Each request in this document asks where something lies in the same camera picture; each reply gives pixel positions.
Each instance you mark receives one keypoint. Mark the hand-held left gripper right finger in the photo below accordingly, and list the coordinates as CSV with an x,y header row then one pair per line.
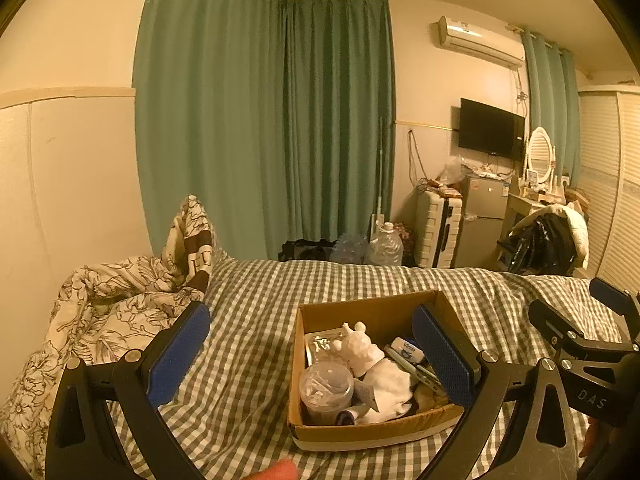
x,y
445,355

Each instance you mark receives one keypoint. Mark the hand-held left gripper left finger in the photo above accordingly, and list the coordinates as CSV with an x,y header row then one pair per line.
x,y
177,355

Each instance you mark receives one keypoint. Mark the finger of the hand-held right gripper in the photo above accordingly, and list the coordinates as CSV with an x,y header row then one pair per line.
x,y
612,297
555,320

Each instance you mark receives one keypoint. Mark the blue white tissue packet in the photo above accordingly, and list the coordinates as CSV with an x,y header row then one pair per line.
x,y
407,349

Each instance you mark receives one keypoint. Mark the grey marker pen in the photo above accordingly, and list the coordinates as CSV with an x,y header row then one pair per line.
x,y
407,367

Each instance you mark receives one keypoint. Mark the white sock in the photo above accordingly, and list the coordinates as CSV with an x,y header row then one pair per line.
x,y
390,385

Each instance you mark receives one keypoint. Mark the white plush toy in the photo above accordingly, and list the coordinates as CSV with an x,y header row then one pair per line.
x,y
357,347

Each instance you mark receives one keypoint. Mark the clear round cotton swab jar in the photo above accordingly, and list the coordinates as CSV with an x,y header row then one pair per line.
x,y
325,387

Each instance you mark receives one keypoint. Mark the silver foil packet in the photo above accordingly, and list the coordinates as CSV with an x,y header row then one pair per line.
x,y
320,344

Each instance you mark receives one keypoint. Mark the cardboard box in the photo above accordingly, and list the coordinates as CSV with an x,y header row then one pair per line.
x,y
320,312

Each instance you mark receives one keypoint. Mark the person's right hand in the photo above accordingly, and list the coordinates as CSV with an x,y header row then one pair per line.
x,y
590,440

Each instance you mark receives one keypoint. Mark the black jacket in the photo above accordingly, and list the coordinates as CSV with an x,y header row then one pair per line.
x,y
542,245

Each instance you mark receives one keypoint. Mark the grey checked blanket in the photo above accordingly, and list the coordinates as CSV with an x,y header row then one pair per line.
x,y
260,310

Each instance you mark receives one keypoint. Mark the floral quilt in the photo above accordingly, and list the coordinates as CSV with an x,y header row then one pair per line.
x,y
90,310

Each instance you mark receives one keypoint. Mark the floral brown pillow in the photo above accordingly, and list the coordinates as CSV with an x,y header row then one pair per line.
x,y
192,245

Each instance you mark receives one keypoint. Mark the white louvered wardrobe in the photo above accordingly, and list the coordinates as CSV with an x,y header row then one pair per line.
x,y
612,185

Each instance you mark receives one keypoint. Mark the white dressing table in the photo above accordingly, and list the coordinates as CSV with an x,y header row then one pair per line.
x,y
517,210

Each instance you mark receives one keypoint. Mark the small silver fridge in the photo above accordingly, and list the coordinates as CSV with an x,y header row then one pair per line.
x,y
482,225

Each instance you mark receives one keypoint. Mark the large clear water jug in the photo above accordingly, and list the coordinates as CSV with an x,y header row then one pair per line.
x,y
386,247

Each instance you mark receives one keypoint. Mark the white ribbed suitcase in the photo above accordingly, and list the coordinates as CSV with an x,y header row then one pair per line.
x,y
435,230

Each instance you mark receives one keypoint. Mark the clear bag of bottles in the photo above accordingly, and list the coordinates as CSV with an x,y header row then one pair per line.
x,y
350,249

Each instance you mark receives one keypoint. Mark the person's bare leg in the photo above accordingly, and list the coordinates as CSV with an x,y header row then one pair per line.
x,y
277,472

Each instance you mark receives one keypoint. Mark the white oval vanity mirror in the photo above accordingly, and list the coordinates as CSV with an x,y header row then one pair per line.
x,y
541,152

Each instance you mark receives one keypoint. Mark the black floor bag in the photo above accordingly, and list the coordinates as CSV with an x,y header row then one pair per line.
x,y
305,251

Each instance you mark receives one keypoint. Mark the clear plastic bag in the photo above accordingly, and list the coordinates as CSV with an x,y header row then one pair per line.
x,y
450,170

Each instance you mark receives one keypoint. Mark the white mop pole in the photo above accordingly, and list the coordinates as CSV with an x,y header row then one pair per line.
x,y
380,170

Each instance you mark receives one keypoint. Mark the narrow green window curtain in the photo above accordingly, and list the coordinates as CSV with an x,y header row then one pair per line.
x,y
550,105

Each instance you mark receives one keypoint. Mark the wide green curtain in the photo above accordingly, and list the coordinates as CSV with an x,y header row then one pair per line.
x,y
210,110

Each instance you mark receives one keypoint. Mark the green corner curtain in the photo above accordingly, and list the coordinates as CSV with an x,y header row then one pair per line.
x,y
340,125

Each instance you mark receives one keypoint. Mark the white air conditioner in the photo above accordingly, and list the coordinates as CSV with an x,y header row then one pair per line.
x,y
477,40

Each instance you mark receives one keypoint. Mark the black wall television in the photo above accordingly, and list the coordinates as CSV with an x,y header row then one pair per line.
x,y
490,127

